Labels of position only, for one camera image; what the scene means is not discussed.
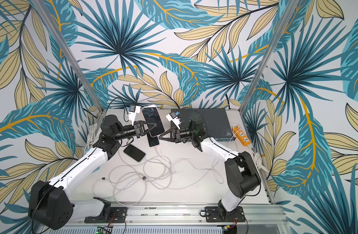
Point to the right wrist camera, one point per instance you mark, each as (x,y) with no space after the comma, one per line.
(174,118)

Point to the orange power strip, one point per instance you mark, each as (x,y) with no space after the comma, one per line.
(241,136)

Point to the aluminium mounting rail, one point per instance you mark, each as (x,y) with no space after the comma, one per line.
(188,214)

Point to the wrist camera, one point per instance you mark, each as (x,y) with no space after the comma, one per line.
(174,118)
(133,110)

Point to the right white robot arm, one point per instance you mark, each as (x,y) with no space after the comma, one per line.
(241,173)

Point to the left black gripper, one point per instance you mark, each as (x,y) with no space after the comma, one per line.
(138,129)

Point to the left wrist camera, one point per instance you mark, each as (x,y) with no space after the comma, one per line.
(133,110)

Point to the dark phone pink case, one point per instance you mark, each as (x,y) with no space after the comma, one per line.
(152,117)

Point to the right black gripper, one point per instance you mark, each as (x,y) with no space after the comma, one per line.
(176,135)

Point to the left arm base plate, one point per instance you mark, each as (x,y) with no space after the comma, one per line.
(109,215)

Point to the black phone light case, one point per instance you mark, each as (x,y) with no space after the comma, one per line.
(135,153)

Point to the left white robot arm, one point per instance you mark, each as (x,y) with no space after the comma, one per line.
(49,201)

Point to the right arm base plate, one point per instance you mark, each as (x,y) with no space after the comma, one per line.
(214,214)

